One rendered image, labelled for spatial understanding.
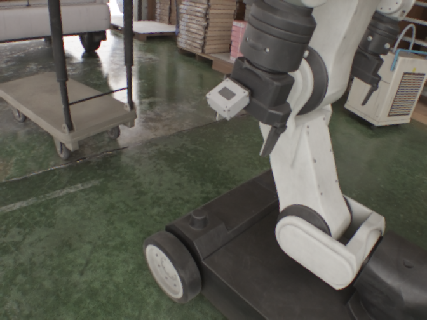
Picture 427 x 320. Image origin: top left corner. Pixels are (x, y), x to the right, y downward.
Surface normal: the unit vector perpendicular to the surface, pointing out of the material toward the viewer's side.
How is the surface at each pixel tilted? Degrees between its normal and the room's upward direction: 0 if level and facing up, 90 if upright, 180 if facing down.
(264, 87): 90
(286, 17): 53
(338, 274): 90
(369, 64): 90
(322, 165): 60
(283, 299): 0
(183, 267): 43
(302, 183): 90
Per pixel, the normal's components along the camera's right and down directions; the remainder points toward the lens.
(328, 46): -0.72, 0.31
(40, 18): 0.63, 0.42
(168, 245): 0.07, -0.83
